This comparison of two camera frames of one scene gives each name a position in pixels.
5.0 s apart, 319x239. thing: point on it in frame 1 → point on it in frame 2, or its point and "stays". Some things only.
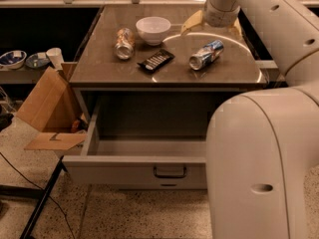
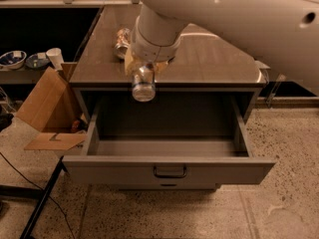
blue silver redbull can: (206, 55) → (144, 89)
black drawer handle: (169, 176) stays
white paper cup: (56, 57) stays
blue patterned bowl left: (13, 59) stays
